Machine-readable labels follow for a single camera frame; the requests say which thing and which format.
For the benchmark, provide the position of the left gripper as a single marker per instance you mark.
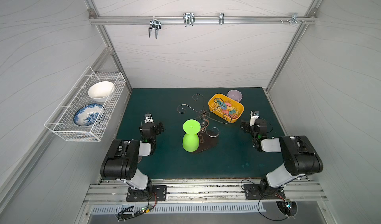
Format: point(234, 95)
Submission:
point(150, 127)

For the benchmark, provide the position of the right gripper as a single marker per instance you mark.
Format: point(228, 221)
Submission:
point(256, 126)

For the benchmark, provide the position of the green plastic goblet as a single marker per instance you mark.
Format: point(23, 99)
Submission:
point(190, 139)

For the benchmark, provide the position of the yellow plastic storage box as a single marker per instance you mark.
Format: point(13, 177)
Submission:
point(226, 108)

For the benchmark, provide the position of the bronze wire cup stand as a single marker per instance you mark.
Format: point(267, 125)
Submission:
point(208, 135)

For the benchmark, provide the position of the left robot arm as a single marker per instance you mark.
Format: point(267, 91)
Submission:
point(121, 160)

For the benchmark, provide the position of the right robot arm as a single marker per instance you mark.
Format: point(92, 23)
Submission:
point(298, 154)

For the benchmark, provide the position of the lilac small bowl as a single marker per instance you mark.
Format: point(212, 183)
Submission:
point(235, 95)

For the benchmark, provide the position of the blue patterned ceramic bowl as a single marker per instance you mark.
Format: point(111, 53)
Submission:
point(88, 115)

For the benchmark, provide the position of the white ceramic bowl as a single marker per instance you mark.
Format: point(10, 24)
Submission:
point(100, 91)

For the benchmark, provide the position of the round black controller board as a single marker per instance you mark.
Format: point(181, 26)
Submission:
point(289, 209)

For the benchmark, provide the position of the metal double hook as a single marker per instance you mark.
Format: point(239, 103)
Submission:
point(154, 26)

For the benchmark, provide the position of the metal corner hook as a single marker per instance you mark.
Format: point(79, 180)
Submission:
point(293, 20)

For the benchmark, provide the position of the metal loop hook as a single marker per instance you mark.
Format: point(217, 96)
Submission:
point(189, 19)

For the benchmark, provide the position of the small metal hook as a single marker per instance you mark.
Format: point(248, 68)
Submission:
point(221, 18)

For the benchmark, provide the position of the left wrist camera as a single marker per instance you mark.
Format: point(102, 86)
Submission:
point(148, 118)

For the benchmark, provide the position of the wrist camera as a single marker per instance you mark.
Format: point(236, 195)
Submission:
point(254, 116)
point(148, 118)

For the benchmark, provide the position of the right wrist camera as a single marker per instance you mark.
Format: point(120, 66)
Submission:
point(254, 116)

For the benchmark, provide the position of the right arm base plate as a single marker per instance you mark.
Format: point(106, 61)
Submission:
point(258, 191)

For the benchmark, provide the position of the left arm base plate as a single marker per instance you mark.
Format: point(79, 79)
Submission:
point(152, 193)

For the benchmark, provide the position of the white wire wall basket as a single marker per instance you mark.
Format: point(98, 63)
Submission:
point(61, 122)

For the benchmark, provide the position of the aluminium front rail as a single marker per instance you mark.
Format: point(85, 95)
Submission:
point(203, 191)

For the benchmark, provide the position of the aluminium rail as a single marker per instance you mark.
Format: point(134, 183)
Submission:
point(203, 191)
point(199, 20)

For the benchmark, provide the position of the aluminium top rail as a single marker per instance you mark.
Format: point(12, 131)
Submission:
point(199, 20)

